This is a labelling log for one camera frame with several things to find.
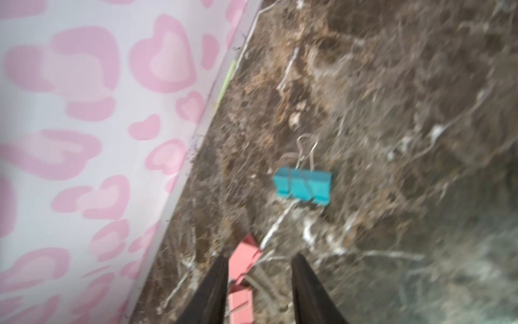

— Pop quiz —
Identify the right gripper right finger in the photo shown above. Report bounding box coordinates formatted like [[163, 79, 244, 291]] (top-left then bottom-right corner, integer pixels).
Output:
[[291, 253, 348, 324]]

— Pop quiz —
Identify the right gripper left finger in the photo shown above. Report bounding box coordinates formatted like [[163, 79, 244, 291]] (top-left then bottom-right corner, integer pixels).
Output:
[[176, 255, 229, 324]]

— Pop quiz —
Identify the pink binder clip back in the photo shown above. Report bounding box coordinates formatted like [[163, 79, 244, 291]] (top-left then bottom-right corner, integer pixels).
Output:
[[228, 285, 255, 324]]

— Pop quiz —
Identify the teal binder clip upper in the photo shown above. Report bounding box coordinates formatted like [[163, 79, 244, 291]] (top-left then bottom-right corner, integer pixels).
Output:
[[272, 133, 333, 206]]

